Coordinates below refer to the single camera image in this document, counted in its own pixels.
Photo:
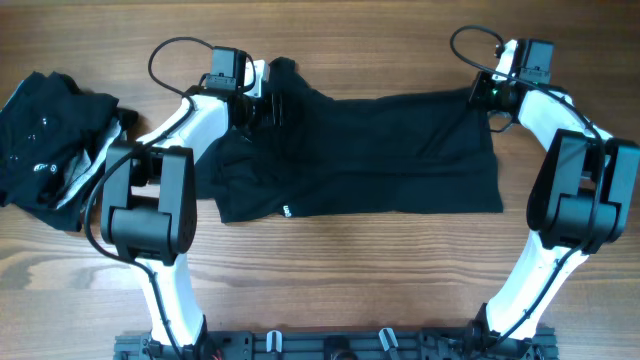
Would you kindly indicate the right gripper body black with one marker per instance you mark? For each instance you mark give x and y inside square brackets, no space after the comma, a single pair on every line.
[484,94]

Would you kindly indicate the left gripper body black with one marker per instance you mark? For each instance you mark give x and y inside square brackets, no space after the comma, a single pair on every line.
[271,111]

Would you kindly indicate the black t-shirt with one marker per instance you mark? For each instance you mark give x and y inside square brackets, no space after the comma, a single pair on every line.
[425,153]

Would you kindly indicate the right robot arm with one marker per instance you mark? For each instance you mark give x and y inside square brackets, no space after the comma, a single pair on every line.
[579,202]

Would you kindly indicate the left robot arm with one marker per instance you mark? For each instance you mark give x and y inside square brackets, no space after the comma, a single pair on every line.
[149,210]

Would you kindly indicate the folded black shirt on pile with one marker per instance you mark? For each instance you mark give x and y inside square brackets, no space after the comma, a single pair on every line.
[46,123]

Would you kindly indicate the left white rail clip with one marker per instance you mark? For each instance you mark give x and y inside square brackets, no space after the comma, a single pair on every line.
[274,341]

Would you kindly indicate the white rail clip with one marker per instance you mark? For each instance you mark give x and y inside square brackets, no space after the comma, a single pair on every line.
[274,341]
[389,343]

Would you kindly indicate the right white rail clip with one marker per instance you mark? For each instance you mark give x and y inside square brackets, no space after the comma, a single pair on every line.
[389,343]

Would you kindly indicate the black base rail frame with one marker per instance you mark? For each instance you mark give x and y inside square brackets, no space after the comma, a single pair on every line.
[425,344]

